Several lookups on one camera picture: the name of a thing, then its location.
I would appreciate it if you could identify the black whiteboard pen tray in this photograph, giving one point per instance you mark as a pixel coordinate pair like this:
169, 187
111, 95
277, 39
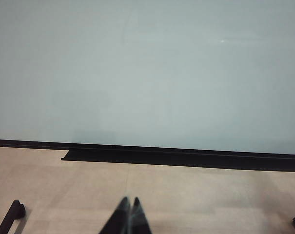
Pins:
186, 161

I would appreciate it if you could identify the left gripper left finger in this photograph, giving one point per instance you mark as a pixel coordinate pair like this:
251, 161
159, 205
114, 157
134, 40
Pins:
121, 219

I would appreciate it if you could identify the large white whiteboard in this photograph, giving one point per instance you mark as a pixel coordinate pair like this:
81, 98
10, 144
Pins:
137, 73

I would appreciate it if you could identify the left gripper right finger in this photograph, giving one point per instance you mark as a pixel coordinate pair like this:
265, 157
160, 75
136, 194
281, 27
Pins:
138, 219

